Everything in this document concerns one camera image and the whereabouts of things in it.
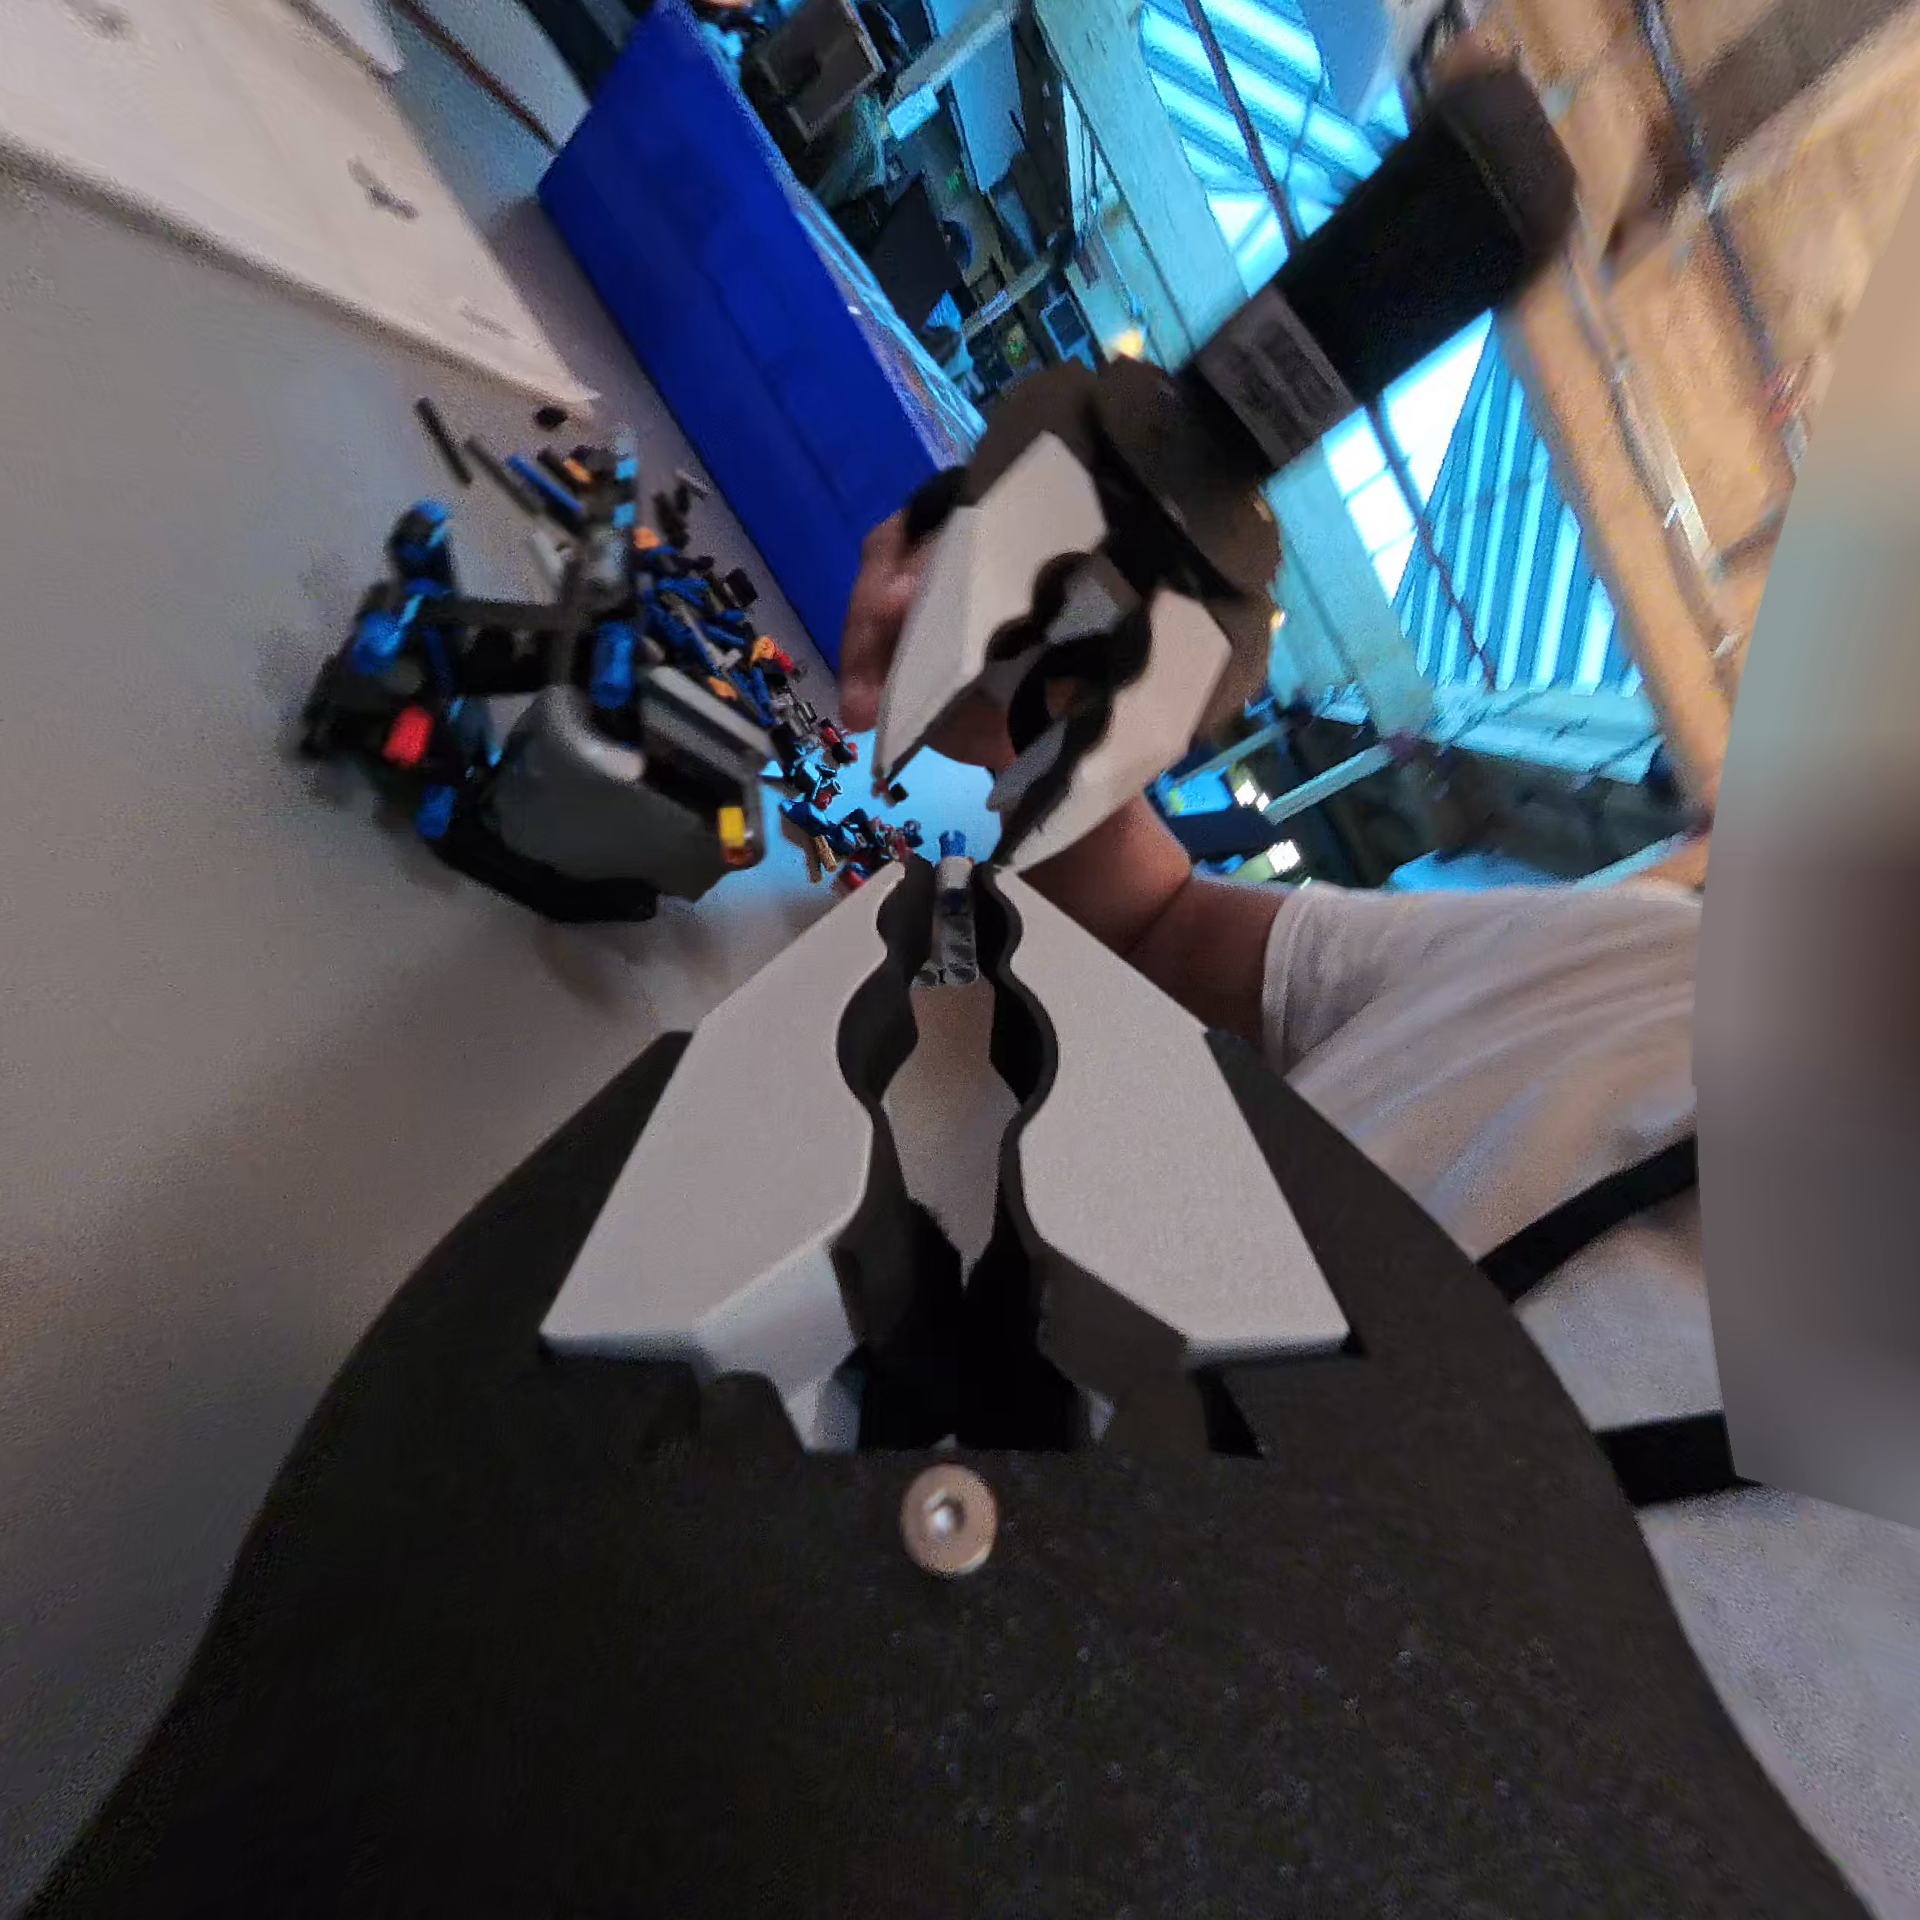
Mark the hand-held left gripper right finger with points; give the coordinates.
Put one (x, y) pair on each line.
(1163, 1155)

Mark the pile of loose lego pieces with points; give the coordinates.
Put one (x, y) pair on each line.
(704, 600)

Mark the white t-shirt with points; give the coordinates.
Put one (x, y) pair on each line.
(1471, 1034)

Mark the person's right forearm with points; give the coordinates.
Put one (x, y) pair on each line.
(1155, 915)

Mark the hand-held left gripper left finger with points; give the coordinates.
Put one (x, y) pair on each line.
(704, 1155)

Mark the wooden shelving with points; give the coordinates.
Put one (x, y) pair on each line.
(1650, 374)

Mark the large window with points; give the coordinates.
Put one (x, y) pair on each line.
(1471, 571)

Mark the white panel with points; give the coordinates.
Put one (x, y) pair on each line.
(224, 164)

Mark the blue mat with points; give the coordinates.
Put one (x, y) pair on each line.
(720, 284)

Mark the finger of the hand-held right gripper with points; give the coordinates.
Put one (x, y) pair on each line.
(968, 600)
(1171, 704)

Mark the person's right hand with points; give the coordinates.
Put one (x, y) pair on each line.
(883, 614)

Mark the small grey lego pin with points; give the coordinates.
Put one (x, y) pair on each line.
(950, 933)

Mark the large grey black lego model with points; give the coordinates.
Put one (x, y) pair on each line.
(600, 781)

